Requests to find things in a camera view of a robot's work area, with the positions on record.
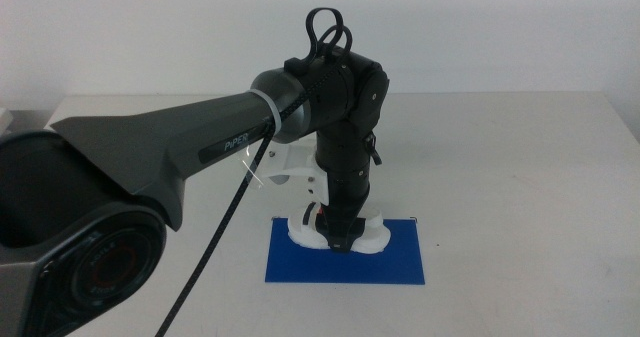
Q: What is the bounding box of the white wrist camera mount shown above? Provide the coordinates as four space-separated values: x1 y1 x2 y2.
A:
258 143 332 207

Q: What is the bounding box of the black braided cable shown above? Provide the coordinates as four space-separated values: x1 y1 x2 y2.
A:
154 6 354 337

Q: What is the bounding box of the white shoe with striped straps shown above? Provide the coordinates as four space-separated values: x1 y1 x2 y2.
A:
287 200 393 255

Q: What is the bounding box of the white cable tie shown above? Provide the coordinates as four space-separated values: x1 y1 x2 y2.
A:
247 88 282 131

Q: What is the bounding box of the blue rectangular mat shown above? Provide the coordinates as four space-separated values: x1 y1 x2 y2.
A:
264 217 426 286

